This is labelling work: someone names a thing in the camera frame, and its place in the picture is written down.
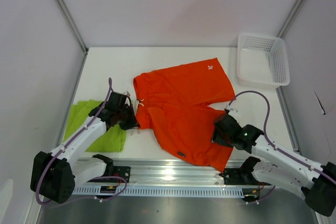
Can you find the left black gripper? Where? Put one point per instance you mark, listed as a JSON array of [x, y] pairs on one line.
[[133, 123]]

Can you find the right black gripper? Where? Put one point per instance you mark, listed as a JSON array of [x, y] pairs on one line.
[[216, 138]]

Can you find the lime green shorts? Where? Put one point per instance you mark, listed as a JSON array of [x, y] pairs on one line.
[[111, 142]]

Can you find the orange shorts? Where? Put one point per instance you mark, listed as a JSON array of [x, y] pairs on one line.
[[175, 103]]

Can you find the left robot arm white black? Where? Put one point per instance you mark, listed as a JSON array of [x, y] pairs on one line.
[[95, 128]]

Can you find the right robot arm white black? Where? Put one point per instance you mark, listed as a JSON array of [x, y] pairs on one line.
[[321, 196]]

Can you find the white plastic basket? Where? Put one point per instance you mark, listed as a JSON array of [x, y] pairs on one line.
[[262, 61]]

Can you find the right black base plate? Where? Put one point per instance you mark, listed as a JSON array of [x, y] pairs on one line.
[[239, 176]]

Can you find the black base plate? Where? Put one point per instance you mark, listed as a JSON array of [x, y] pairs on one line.
[[239, 176], [120, 171]]

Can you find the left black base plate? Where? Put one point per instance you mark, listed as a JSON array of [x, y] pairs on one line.
[[120, 171]]

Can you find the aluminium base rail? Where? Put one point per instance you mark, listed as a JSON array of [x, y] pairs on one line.
[[180, 174]]

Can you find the white slotted cable duct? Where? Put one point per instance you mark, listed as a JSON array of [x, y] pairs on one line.
[[160, 191]]

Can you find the right aluminium corner post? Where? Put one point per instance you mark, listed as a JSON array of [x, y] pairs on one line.
[[294, 11]]

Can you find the aluminium corner post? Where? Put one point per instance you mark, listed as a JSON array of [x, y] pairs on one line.
[[72, 25], [294, 11]]

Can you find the left aluminium corner post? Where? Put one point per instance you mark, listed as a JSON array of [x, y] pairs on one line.
[[72, 25]]

